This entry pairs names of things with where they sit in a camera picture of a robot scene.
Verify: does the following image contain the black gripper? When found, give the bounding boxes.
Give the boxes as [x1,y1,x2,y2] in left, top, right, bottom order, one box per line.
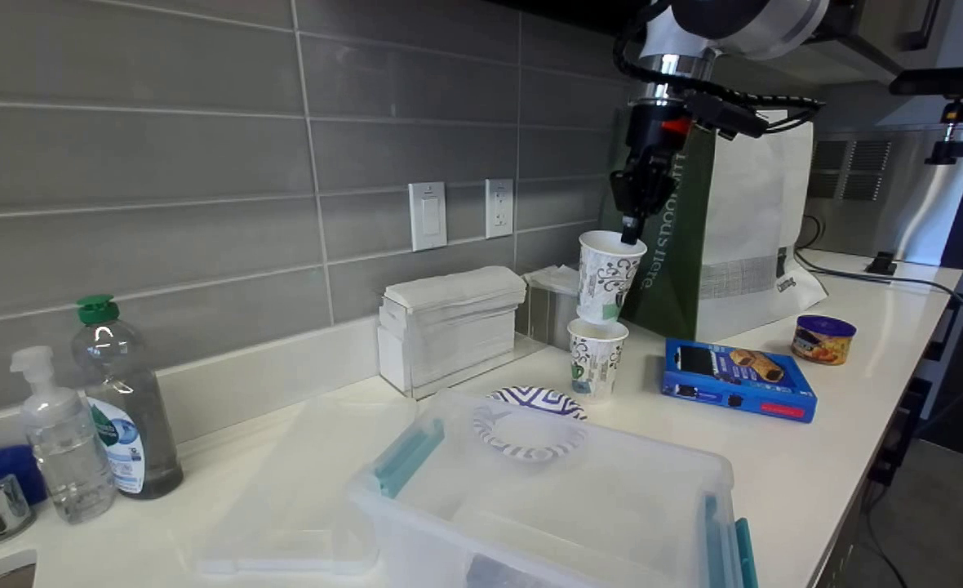
[608,95,688,248]

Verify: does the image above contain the green patterned paper cup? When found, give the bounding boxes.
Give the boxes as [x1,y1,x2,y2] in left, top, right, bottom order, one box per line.
[573,225,651,327]
[563,314,633,402]

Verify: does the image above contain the white and green paper bag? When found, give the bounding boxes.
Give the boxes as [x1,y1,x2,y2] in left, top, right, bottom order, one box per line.
[608,108,832,347]

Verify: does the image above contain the blue snack bar box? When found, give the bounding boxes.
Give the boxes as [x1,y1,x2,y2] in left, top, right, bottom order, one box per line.
[655,332,822,428]

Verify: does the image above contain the blue white patterned bowl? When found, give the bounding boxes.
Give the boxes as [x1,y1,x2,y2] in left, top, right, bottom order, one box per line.
[488,381,590,426]

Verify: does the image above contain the white napkin dispenser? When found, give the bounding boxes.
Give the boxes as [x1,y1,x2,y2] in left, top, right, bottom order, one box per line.
[373,261,530,402]

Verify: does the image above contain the small blue round tub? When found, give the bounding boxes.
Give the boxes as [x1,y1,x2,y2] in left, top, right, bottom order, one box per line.
[787,314,863,369]

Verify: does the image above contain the black power adapter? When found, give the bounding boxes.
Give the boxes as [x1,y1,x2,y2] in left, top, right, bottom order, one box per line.
[866,248,905,277]

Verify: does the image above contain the clear plastic storage bin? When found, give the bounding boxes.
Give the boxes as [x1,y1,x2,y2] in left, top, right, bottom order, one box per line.
[347,390,763,588]

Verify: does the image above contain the clear plastic bin lid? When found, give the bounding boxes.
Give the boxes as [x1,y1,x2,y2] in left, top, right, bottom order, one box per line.
[189,395,442,584]

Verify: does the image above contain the dish soap bottle green cap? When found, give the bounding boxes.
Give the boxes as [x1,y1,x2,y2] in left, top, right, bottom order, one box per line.
[67,292,187,503]

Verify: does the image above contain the clear pump bottle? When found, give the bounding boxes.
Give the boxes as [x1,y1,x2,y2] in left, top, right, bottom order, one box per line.
[7,343,121,526]

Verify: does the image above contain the white wall outlet plate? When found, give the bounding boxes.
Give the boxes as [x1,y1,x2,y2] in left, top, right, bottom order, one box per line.
[483,177,518,242]
[405,179,451,255]

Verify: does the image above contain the black counter cable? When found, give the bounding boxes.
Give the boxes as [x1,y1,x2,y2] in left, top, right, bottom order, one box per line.
[792,210,963,439]

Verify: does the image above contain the black camera on tripod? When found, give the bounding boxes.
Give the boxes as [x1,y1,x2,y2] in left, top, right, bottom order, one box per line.
[889,61,963,170]

